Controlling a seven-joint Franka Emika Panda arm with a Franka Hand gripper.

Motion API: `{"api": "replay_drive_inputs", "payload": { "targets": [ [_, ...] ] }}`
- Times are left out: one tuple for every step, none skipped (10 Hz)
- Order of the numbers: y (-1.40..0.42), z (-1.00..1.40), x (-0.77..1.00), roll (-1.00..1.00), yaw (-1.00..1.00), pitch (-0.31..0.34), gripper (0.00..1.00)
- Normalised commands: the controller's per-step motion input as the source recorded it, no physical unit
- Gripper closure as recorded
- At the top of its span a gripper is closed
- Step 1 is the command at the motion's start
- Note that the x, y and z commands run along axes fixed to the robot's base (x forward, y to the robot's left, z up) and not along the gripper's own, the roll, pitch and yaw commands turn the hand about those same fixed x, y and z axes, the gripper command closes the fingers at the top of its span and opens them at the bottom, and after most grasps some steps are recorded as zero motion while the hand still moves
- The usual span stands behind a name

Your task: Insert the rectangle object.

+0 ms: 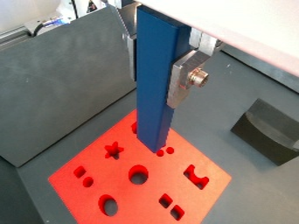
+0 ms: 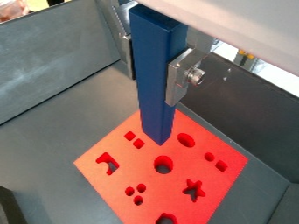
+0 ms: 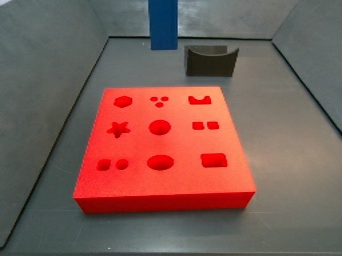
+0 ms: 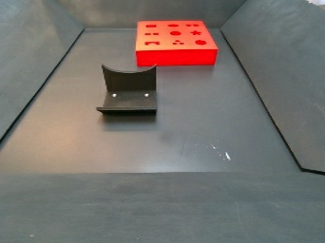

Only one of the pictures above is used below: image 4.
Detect red shape sorter box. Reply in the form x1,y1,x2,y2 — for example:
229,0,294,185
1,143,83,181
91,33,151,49
135,20,218,66

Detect black curved holder bracket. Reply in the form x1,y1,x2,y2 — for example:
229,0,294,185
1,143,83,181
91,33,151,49
96,65,158,114

